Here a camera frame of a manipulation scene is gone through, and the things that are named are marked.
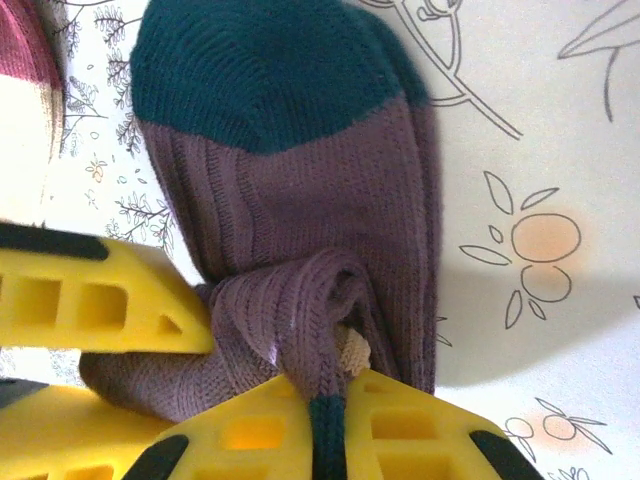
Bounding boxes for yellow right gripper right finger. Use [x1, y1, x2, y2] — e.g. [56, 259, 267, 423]
[344, 369, 546, 480]

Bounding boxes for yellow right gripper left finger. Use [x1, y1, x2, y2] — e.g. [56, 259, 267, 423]
[124, 374, 321, 480]

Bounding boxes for purple sock with teal toe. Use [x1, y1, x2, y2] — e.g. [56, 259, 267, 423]
[79, 0, 444, 480]

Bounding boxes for beige sock with maroon toe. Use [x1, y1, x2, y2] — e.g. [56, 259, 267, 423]
[0, 0, 66, 166]

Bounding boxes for floral printed tablecloth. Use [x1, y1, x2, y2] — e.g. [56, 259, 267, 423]
[0, 0, 640, 480]

